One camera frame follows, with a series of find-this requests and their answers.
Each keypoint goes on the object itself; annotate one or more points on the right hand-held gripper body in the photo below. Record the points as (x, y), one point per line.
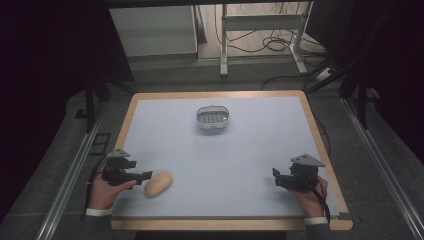
(301, 175)

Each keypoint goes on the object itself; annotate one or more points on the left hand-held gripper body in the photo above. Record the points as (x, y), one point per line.
(116, 170)

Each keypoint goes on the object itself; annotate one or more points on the tan bread roll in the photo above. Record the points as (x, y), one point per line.
(158, 184)

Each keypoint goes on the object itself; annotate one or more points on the white plastic basket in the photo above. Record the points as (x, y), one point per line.
(212, 117)

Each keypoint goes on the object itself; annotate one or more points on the person's left hand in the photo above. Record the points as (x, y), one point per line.
(105, 191)

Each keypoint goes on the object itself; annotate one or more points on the person's right hand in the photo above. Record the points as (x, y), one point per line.
(310, 200)

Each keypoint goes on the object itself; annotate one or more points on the pale blue table mat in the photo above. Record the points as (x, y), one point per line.
(220, 156)

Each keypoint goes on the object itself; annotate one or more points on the black stand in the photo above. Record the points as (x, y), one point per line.
(91, 96)
(353, 83)

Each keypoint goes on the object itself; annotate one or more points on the white metal stand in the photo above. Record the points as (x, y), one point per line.
(263, 33)

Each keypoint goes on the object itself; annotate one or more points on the grey cabinet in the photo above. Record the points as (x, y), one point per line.
(153, 30)

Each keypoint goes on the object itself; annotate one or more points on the metal floor rail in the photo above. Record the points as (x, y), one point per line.
(383, 166)
(70, 180)

